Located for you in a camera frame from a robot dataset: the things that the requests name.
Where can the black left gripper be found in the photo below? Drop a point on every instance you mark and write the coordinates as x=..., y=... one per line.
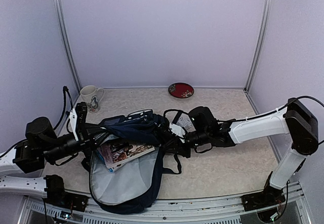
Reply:
x=93, y=141

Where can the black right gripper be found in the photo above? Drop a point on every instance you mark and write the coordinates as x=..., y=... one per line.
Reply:
x=180, y=149

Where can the white charger with cable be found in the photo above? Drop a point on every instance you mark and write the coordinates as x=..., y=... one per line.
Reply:
x=185, y=123

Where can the pink cover book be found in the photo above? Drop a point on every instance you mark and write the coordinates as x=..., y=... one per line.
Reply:
x=112, y=153

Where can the navy blue backpack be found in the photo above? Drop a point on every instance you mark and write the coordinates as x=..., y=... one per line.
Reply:
x=135, y=186

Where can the dog cover book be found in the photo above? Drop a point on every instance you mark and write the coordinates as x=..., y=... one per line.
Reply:
x=114, y=167

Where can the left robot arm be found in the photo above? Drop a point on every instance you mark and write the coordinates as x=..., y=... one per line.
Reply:
x=42, y=146

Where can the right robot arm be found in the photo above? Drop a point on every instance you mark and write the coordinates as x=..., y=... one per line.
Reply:
x=293, y=118

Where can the white ceramic mug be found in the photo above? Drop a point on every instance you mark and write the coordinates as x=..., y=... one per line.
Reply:
x=92, y=96

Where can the red floral plate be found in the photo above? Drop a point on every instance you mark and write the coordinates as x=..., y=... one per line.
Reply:
x=181, y=90

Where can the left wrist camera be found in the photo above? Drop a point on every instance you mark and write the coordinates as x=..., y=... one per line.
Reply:
x=78, y=117

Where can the right aluminium corner post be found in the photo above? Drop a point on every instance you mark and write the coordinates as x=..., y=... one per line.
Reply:
x=259, y=45

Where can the aluminium corner post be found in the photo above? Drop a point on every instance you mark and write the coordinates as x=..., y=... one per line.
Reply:
x=259, y=45
x=66, y=44

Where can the metal front rail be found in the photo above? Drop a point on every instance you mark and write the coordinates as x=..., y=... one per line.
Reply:
x=179, y=201

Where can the left aluminium corner post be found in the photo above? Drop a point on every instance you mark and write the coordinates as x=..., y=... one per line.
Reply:
x=66, y=44

